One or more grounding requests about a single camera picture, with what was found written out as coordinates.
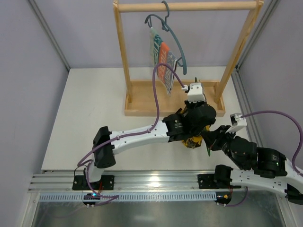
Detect camouflage yellow green trousers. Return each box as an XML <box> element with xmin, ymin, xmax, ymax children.
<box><xmin>180</xmin><ymin>107</ymin><xmax>211</xmax><ymax>148</ymax></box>

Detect green wire hanger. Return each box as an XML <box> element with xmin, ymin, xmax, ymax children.
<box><xmin>195</xmin><ymin>77</ymin><xmax>211</xmax><ymax>157</ymax></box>

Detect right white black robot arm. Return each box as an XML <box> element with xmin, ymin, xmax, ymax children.
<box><xmin>201</xmin><ymin>126</ymin><xmax>303</xmax><ymax>205</ymax></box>

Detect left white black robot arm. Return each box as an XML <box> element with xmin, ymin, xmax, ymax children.
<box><xmin>73</xmin><ymin>102</ymin><xmax>216</xmax><ymax>190</ymax></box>

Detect patterned folded garment on hanger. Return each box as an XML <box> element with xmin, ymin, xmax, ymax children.
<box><xmin>149</xmin><ymin>27</ymin><xmax>177</xmax><ymax>96</ymax></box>

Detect blue plastic hanger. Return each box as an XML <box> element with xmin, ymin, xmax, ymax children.
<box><xmin>144</xmin><ymin>0</ymin><xmax>187</xmax><ymax>75</ymax></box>

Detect wooden clothes rack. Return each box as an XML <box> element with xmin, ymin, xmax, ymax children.
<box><xmin>112</xmin><ymin>0</ymin><xmax>264</xmax><ymax>117</ymax></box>

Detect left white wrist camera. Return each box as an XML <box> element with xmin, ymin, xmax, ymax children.
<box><xmin>181</xmin><ymin>82</ymin><xmax>206</xmax><ymax>103</ymax></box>

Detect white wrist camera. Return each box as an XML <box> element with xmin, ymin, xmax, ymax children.
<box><xmin>181</xmin><ymin>82</ymin><xmax>206</xmax><ymax>103</ymax></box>
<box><xmin>226</xmin><ymin>113</ymin><xmax>247</xmax><ymax>133</ymax></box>

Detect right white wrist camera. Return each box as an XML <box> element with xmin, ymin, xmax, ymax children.
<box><xmin>226</xmin><ymin>113</ymin><xmax>247</xmax><ymax>133</ymax></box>

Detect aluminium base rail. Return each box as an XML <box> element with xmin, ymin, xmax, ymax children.
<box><xmin>28</xmin><ymin>169</ymin><xmax>287</xmax><ymax>192</ymax></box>

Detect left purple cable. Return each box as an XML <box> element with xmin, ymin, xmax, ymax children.
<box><xmin>76</xmin><ymin>63</ymin><xmax>187</xmax><ymax>206</ymax></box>

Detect slotted grey cable duct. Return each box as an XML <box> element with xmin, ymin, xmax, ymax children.
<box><xmin>38</xmin><ymin>191</ymin><xmax>216</xmax><ymax>202</ymax></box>

